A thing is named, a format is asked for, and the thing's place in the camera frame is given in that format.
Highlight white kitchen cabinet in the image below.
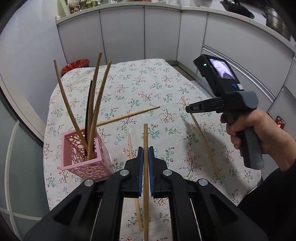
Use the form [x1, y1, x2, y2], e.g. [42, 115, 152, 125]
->
[55, 0, 296, 130]

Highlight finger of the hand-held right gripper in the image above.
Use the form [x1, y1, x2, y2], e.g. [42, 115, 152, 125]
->
[185, 97, 225, 114]

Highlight frosted glass door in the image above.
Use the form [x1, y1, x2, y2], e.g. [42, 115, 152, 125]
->
[0, 88, 50, 241]

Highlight metal pot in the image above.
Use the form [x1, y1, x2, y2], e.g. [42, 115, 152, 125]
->
[262, 6, 292, 39]

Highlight person's right forearm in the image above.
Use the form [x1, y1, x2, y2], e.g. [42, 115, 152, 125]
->
[238, 159, 296, 241]

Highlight wooden chopstick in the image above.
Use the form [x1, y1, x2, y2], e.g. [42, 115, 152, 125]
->
[87, 52, 103, 161]
[96, 106, 161, 127]
[53, 59, 89, 152]
[181, 97, 221, 178]
[128, 133, 144, 232]
[143, 123, 149, 241]
[89, 60, 112, 161]

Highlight person's right hand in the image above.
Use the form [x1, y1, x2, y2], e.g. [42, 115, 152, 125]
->
[220, 108, 296, 172]

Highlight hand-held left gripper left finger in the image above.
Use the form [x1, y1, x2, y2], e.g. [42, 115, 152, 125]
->
[24, 146, 144, 241]

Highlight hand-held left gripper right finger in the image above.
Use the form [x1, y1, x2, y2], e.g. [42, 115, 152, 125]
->
[148, 146, 269, 241]

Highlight bin with red bag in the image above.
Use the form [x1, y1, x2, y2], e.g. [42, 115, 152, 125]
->
[61, 59, 90, 76]

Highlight black wok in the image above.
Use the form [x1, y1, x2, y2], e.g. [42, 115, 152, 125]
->
[219, 0, 255, 19]

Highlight smartphone with red screen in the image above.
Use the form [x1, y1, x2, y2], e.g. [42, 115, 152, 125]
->
[275, 115, 286, 129]

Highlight sprouting garlic bulbs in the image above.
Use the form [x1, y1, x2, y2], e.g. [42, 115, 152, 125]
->
[80, 0, 102, 7]

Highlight floral tablecloth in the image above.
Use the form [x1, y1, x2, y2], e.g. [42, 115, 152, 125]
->
[43, 58, 262, 241]

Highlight pink perforated utensil holder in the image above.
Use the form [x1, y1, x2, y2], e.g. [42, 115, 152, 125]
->
[60, 130, 114, 182]

